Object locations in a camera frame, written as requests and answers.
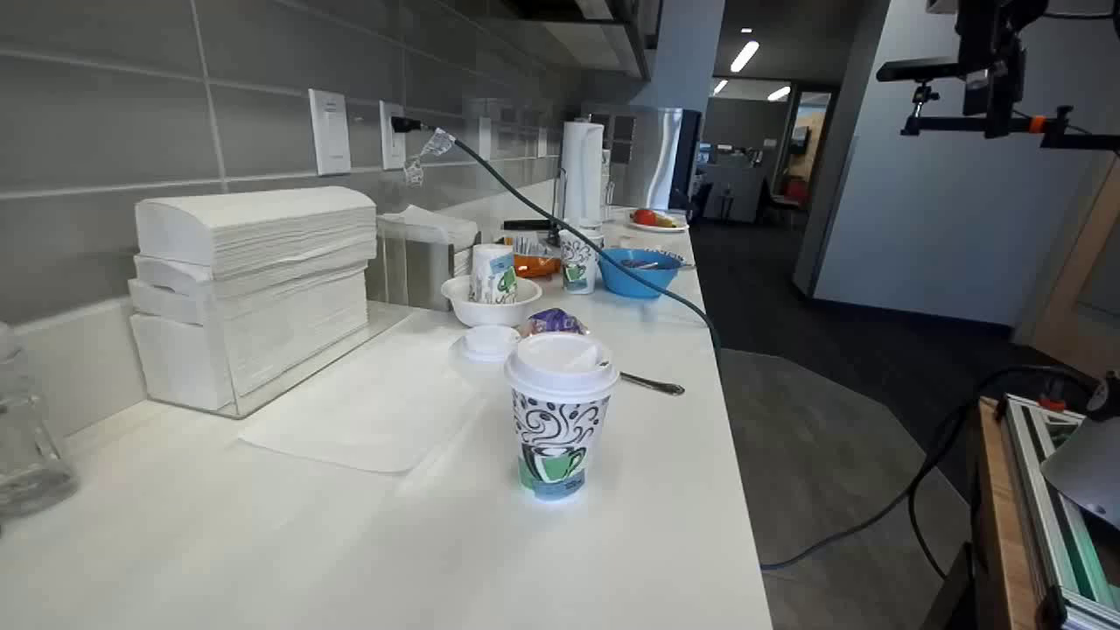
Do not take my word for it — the white ceramic bowl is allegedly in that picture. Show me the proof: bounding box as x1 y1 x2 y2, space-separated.
439 273 546 332

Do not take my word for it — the white wall outlet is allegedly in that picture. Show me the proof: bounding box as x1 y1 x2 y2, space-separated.
376 99 412 170

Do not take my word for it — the long power cable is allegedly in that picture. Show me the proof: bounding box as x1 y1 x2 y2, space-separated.
387 113 720 352

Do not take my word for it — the purple candy packet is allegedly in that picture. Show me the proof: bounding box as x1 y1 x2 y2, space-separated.
522 304 587 344

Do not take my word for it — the small white bowl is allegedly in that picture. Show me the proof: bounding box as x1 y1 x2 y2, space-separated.
453 320 524 364

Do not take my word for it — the clear glass jar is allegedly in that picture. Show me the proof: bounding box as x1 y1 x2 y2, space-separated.
0 320 81 521

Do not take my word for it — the black camera clamp rig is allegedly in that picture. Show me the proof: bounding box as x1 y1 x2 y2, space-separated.
874 0 1120 154

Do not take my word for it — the overhead range hood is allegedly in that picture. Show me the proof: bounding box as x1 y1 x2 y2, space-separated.
501 0 651 84

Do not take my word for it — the lidded patterned paper cup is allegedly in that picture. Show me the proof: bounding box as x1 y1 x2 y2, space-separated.
501 332 622 505

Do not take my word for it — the white wall plate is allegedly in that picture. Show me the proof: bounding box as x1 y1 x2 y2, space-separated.
303 87 352 177

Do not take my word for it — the wooden robot cart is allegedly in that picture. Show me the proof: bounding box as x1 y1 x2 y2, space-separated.
967 390 1120 630

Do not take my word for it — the dark metal utensil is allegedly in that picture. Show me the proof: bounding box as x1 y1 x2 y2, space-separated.
617 366 690 399

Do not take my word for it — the metal tissue box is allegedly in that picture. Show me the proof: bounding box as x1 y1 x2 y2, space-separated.
368 203 482 311

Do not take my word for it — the clear acrylic towel holder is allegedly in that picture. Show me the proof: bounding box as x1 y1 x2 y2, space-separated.
123 257 412 420

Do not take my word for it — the silver tall appliance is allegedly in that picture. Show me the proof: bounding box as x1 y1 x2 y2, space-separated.
645 103 706 215

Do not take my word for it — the aluminium profile frame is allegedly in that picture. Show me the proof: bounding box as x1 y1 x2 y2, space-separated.
1005 390 1120 630

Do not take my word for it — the white paper towel stack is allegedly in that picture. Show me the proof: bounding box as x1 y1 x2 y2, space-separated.
123 184 382 413

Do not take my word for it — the black floor cable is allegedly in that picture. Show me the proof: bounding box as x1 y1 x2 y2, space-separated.
761 361 1096 572

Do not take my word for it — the white plastic spoon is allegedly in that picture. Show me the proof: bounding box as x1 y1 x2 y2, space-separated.
611 248 673 273

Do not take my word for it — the white snack plate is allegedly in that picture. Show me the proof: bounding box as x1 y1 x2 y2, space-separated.
611 205 694 239

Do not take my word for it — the blue bowl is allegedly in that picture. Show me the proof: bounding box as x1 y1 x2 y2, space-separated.
595 245 686 304

